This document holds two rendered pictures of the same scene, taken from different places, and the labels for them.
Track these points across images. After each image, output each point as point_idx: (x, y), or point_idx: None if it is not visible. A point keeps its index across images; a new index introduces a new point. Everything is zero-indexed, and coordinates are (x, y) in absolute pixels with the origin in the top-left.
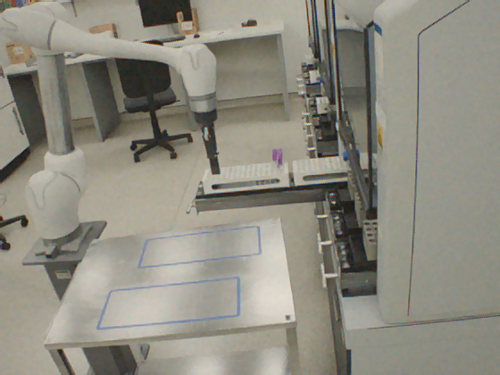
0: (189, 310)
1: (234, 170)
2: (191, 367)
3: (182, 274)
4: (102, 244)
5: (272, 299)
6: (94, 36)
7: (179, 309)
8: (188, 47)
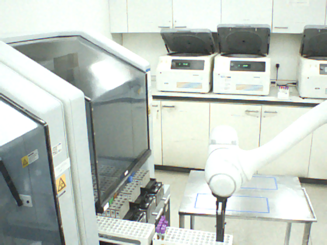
0: None
1: (202, 243)
2: None
3: (240, 191)
4: (301, 214)
5: (197, 176)
6: (318, 104)
7: None
8: (228, 126)
